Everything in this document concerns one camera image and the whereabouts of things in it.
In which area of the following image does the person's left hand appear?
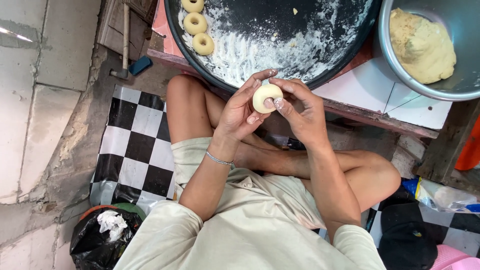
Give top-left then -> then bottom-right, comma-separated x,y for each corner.
214,68 -> 279,142

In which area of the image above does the person's right hand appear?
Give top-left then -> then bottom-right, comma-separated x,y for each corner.
263,77 -> 331,150

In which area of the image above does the pale round dough ball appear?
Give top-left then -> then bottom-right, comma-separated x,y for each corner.
252,83 -> 284,114

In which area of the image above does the low tiled wooden table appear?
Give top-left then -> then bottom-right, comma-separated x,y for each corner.
147,0 -> 453,140

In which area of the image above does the black round floured tray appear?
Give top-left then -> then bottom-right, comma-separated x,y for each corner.
164,0 -> 383,93

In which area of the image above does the dark blue sponge block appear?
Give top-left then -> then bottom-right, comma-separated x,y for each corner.
128,56 -> 154,77

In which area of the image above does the black white checkered mat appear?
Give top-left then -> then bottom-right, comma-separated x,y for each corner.
89,84 -> 480,259

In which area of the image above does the person's beige clothing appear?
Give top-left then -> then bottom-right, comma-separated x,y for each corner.
113,137 -> 387,270

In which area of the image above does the big yellow dough lump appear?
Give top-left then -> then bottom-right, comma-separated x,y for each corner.
389,7 -> 457,85

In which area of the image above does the stack of wooden boards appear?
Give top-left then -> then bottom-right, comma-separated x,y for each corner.
97,0 -> 159,61

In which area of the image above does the clear blue yellow plastic bag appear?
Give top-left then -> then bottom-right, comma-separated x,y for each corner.
402,177 -> 480,214

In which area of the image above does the black cap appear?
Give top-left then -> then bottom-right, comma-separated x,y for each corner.
377,202 -> 439,270

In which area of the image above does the crumpled white tissue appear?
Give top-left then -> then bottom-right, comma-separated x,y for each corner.
97,210 -> 128,242

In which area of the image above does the orange plastic object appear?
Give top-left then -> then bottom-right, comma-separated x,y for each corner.
454,115 -> 480,172

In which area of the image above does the large metal bowl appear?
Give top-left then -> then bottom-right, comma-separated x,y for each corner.
378,0 -> 480,102

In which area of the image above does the black bin bag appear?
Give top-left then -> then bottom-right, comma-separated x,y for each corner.
70,204 -> 147,270

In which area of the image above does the pink plastic basket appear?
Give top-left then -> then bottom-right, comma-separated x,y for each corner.
430,244 -> 480,270

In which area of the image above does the silver chain bracelet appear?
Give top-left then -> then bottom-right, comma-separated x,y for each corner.
205,150 -> 235,166

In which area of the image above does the pale ring-shaped dough piece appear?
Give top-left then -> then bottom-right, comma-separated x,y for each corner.
181,0 -> 205,14
192,33 -> 215,56
183,12 -> 208,36

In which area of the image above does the weathered wooden frame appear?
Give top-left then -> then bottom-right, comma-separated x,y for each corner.
415,98 -> 480,185

